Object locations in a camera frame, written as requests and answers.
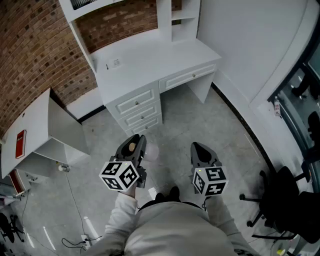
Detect white hutch shelf unit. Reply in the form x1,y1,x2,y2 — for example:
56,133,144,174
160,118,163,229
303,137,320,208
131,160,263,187
58,0,202,75

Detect white table with drawers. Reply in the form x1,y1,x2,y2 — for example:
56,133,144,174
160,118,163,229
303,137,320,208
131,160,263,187
89,37,223,138

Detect thin floor cable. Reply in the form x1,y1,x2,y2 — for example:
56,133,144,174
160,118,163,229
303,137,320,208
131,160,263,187
61,171,103,250

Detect black chair base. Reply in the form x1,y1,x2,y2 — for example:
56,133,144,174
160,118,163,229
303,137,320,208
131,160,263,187
0,212,26,244

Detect person's black shoes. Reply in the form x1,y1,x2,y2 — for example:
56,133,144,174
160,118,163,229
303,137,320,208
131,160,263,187
154,185,181,204

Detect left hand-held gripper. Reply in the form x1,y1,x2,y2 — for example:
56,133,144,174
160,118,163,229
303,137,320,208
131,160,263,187
99,133,148,193

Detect person's light sweater torso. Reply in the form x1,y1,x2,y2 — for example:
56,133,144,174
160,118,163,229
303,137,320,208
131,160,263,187
81,199,262,256

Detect small clear bottle with cork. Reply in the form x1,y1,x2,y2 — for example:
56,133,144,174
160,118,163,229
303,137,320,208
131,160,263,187
127,141,160,163

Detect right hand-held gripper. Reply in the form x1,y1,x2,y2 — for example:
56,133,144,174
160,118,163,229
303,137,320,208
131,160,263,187
190,141,229,197

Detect red book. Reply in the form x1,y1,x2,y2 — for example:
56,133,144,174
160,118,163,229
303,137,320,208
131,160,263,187
15,129,28,160

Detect clear water bottle red label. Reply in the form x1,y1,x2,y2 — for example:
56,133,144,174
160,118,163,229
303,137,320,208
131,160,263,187
273,96,282,118

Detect black office chair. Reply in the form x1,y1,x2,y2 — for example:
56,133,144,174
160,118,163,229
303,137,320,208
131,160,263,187
239,164,320,245

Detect person's right forearm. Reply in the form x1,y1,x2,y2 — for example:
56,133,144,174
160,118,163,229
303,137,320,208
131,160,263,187
202,196,242,236

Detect person's left forearm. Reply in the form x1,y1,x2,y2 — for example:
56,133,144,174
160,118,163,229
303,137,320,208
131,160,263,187
104,191,139,242

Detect white side cabinet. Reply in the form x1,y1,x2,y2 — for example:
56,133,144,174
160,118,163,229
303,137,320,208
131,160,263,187
0,88,92,179

